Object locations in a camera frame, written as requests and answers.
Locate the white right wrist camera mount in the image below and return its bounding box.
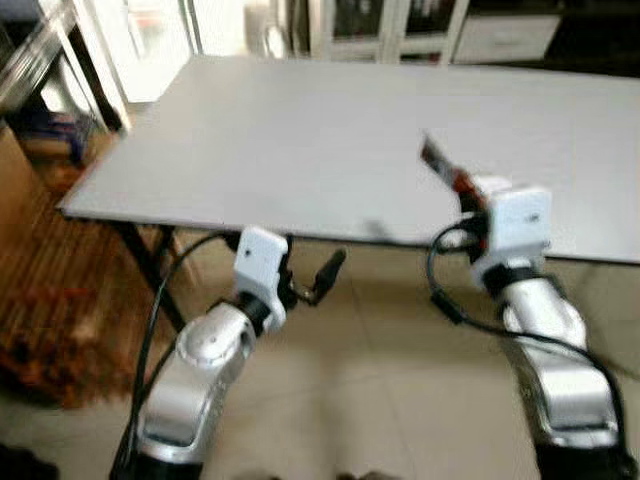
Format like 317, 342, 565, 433
469, 178, 554, 287

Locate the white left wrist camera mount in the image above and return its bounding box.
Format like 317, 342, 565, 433
235, 226, 292, 307

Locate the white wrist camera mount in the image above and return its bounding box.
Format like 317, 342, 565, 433
235, 226, 292, 307
469, 178, 554, 287

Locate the white door frame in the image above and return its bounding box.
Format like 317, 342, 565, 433
64, 0, 203, 131

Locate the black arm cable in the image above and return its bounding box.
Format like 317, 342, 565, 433
110, 231, 242, 477
426, 221, 633, 473

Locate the white glass door cabinet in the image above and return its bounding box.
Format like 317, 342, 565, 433
308, 0, 471, 64

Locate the shiny metal bar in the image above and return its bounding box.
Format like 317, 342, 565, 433
0, 0, 87, 117

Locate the black table leg frame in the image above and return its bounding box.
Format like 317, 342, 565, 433
112, 222, 193, 334

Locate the white drawer unit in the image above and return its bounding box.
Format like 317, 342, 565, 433
452, 14, 562, 66

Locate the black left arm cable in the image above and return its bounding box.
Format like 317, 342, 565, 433
110, 231, 242, 477

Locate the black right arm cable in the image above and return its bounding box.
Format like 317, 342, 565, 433
426, 221, 633, 473

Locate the brown wooden slatted furniture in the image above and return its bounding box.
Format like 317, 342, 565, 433
0, 128, 177, 403

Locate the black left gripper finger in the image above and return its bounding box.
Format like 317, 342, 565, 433
311, 248, 349, 304

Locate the blue object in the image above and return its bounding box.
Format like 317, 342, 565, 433
16, 106, 91, 167

